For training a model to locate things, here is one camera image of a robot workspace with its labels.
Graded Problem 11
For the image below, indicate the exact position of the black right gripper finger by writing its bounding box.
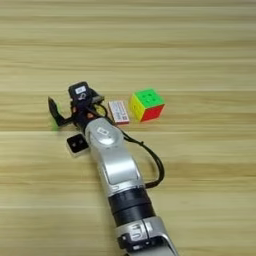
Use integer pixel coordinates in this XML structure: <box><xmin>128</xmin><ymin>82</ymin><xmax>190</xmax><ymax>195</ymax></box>
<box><xmin>88</xmin><ymin>94</ymin><xmax>105</xmax><ymax>105</ymax></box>
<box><xmin>47</xmin><ymin>96</ymin><xmax>75</xmax><ymax>128</ymax></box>

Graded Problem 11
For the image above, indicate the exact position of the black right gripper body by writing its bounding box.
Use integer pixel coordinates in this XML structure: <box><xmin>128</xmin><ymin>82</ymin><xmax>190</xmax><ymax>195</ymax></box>
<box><xmin>69</xmin><ymin>100</ymin><xmax>103</xmax><ymax>130</ymax></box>

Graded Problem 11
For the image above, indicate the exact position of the white and red small box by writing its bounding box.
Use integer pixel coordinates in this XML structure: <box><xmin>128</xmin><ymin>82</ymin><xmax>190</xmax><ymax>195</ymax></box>
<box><xmin>108</xmin><ymin>99</ymin><xmax>130</xmax><ymax>125</ymax></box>

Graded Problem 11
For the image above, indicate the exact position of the small black and white cube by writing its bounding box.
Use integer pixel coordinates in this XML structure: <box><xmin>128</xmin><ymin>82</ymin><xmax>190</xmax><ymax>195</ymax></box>
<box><xmin>66</xmin><ymin>133</ymin><xmax>90</xmax><ymax>158</ymax></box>

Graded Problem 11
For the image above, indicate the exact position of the colourful puzzle cube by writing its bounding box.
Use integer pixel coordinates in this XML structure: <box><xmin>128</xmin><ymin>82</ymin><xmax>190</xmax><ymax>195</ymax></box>
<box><xmin>128</xmin><ymin>88</ymin><xmax>166</xmax><ymax>123</ymax></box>

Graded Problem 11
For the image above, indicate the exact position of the black tape roll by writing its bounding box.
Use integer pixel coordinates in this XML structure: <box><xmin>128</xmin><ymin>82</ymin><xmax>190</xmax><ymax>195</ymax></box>
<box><xmin>93</xmin><ymin>102</ymin><xmax>109</xmax><ymax>120</ymax></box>

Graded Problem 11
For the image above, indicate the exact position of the black box with white label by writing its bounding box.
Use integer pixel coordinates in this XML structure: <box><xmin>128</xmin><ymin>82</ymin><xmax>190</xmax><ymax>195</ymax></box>
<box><xmin>68</xmin><ymin>81</ymin><xmax>91</xmax><ymax>103</ymax></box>

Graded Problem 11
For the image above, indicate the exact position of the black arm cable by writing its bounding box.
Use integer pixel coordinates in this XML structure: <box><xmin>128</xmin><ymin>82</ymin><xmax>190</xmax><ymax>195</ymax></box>
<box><xmin>119</xmin><ymin>129</ymin><xmax>165</xmax><ymax>189</ymax></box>

